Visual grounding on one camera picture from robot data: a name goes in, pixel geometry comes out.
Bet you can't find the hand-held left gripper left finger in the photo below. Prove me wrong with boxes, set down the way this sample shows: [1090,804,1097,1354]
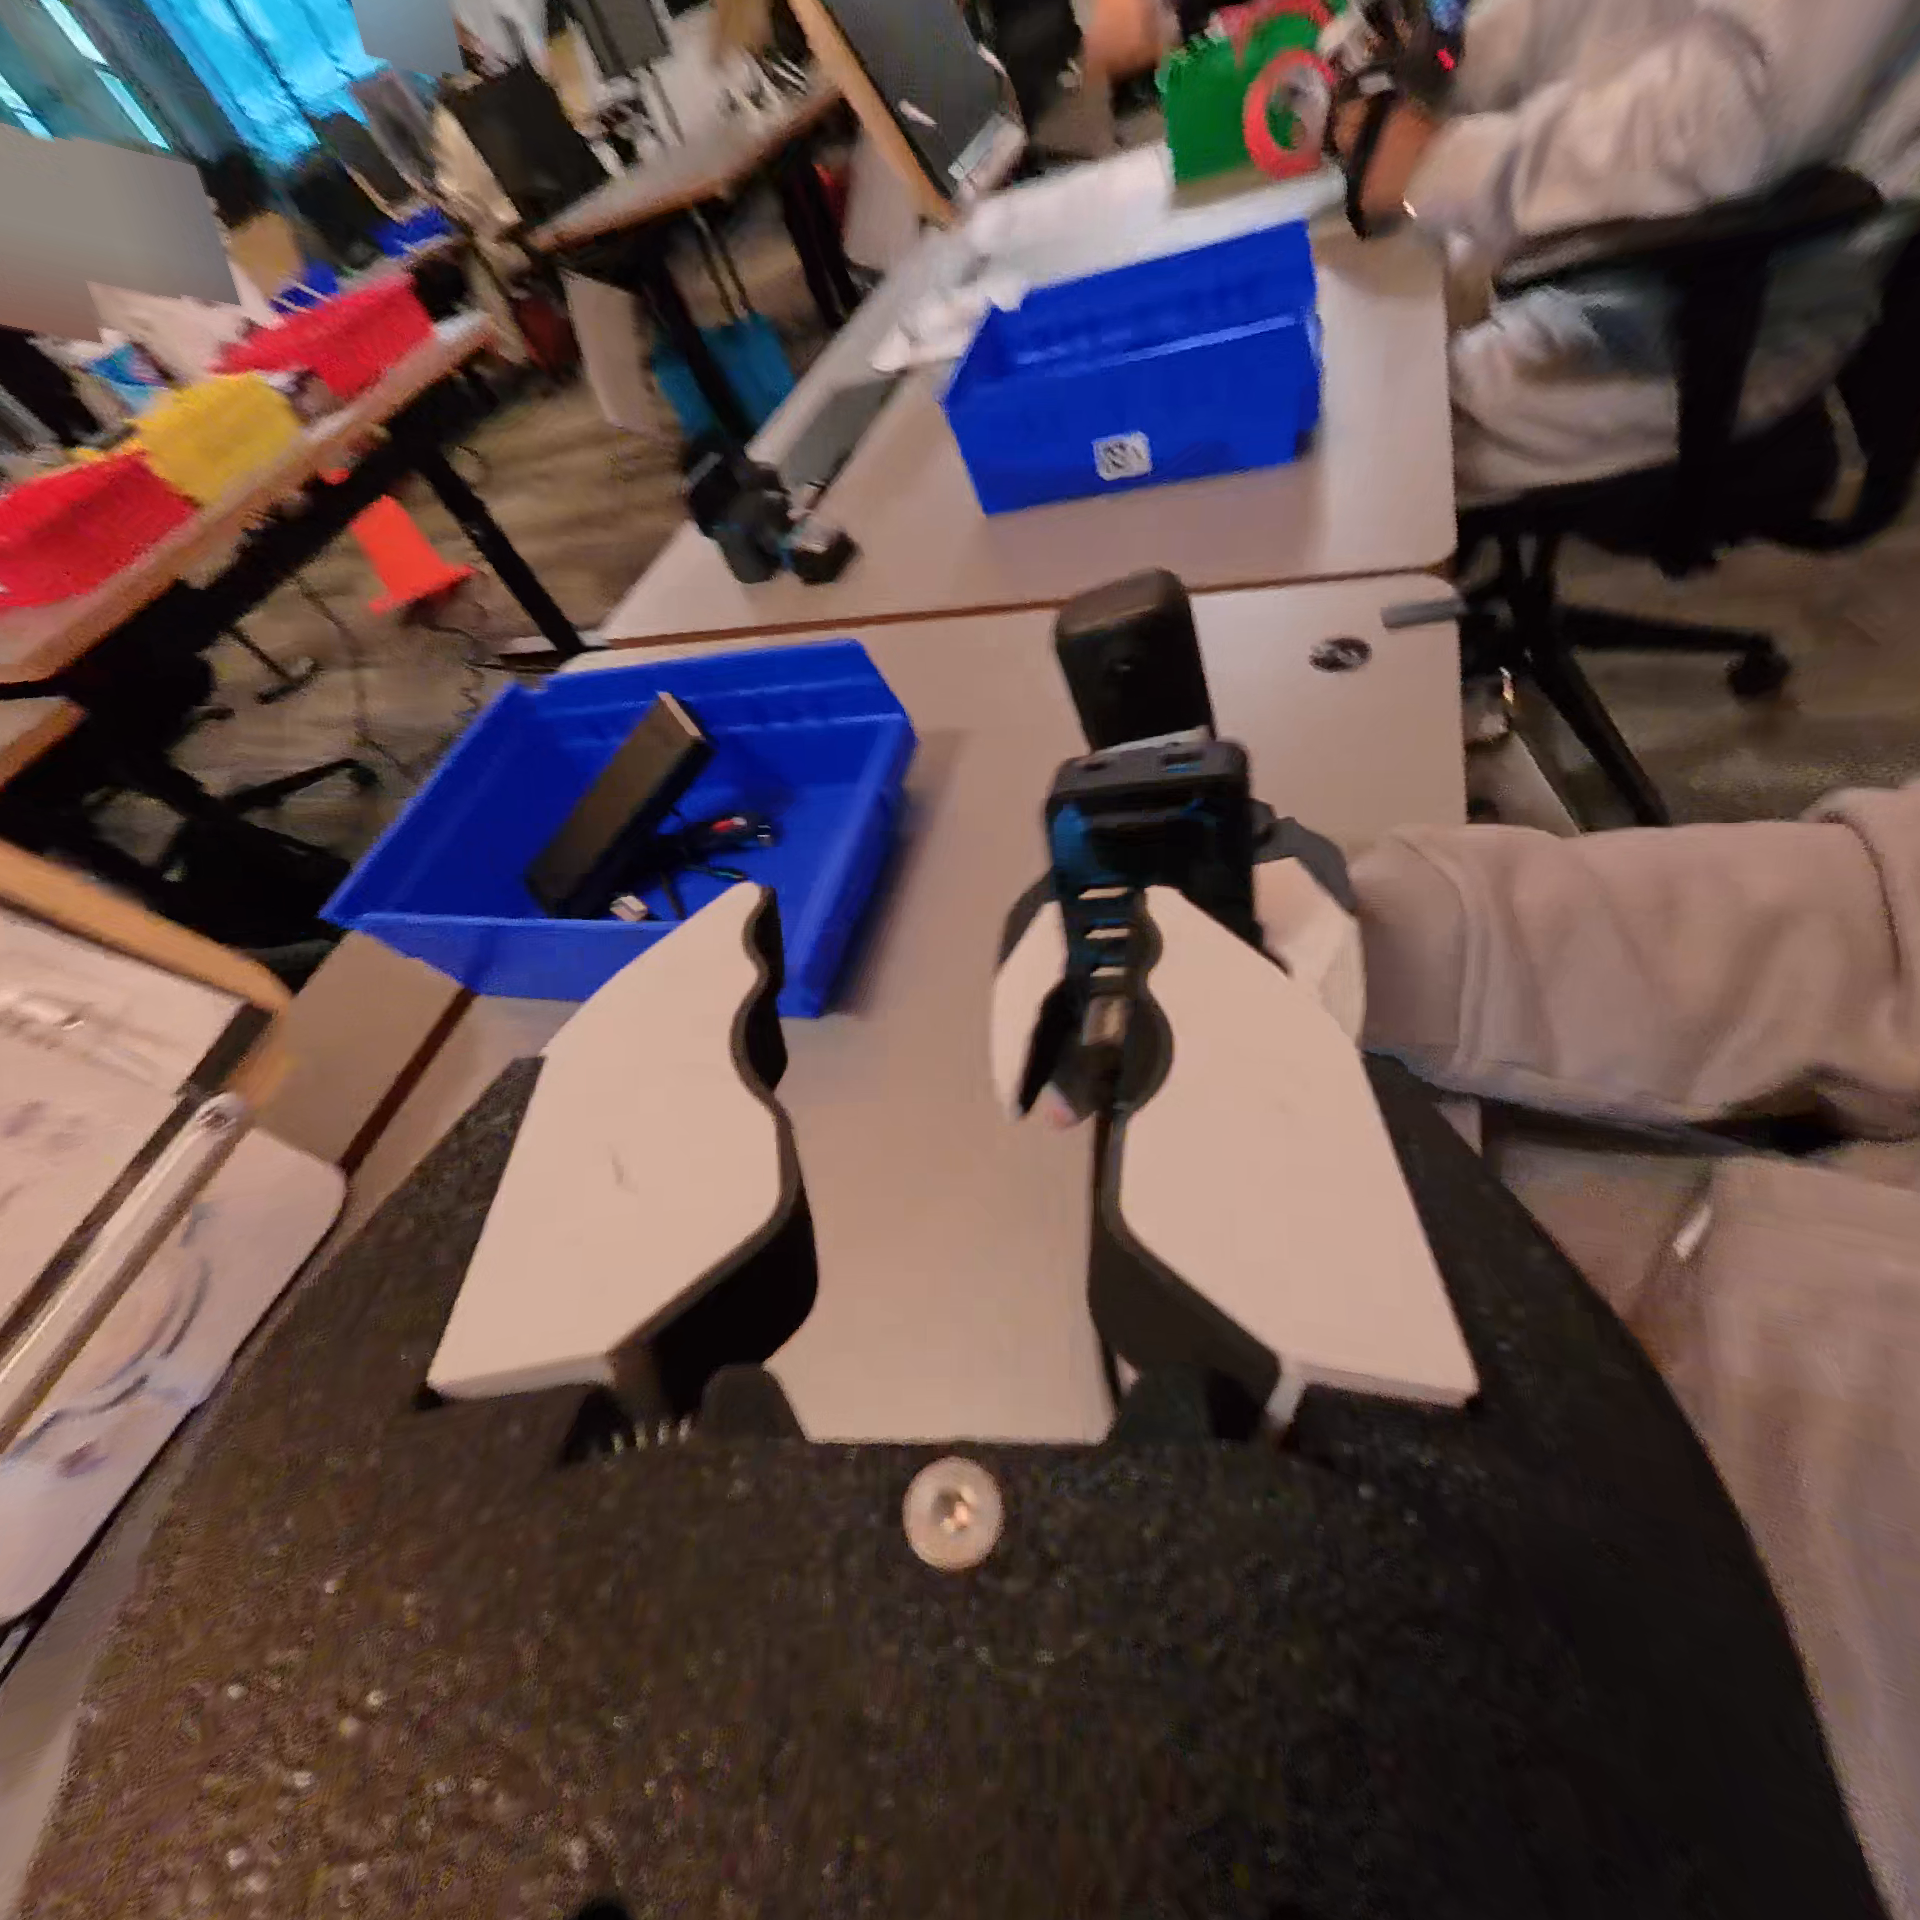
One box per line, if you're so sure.
[428,882,822,1422]

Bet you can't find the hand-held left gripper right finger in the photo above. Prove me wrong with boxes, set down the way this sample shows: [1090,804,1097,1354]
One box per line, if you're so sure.
[1085,887,1485,1430]

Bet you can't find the black electronic device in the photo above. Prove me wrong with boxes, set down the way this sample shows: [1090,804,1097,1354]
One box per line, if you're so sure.
[526,693,719,915]

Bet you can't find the person's right forearm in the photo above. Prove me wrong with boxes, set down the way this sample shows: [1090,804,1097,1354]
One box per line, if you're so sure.
[1342,780,1920,1146]

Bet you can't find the grey neighbouring desk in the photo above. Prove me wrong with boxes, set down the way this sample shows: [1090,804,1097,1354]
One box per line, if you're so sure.
[601,145,1462,643]

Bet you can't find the blue plastic bin white label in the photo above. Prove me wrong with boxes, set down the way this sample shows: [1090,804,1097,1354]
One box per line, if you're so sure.
[943,216,1326,515]

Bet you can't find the clipboard with paper sheets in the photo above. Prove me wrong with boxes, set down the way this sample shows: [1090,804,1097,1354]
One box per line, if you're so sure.
[0,915,350,1630]

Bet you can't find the wooden document board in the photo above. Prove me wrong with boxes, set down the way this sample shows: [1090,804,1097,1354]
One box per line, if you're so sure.
[0,838,293,1012]

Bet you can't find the white crumpled paper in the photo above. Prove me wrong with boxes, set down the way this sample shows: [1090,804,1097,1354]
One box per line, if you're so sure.
[871,180,1189,375]

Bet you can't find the teal bag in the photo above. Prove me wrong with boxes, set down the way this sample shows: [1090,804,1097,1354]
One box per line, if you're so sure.
[653,309,797,443]

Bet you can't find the orange traffic cone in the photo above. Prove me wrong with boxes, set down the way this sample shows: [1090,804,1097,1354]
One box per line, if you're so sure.
[349,496,478,621]

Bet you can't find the black swivel office chair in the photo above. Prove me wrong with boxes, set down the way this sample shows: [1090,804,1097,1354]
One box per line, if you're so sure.
[1452,161,1920,829]

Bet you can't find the green holder with red rolls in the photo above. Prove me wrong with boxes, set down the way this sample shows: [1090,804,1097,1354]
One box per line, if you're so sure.
[1160,0,1356,186]

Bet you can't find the wooden table black legs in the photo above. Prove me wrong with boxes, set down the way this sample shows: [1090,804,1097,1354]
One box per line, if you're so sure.
[0,311,590,780]

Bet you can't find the dark monitor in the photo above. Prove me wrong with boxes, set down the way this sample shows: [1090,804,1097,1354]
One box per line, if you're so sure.
[818,0,1028,202]

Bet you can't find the yellow plastic bin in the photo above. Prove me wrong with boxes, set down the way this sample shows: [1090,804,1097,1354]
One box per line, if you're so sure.
[131,375,306,503]

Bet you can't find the red plastic bin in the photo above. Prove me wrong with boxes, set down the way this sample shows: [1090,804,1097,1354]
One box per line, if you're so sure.
[0,448,201,610]
[216,278,441,399]

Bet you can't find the grey partition panel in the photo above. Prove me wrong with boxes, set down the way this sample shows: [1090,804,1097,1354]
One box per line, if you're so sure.
[0,125,240,338]

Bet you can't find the black cable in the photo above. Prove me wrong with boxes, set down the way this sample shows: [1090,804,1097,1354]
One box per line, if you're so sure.
[609,809,781,925]

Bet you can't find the black device with handle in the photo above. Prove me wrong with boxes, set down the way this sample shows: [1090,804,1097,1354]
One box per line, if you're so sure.
[680,448,862,586]

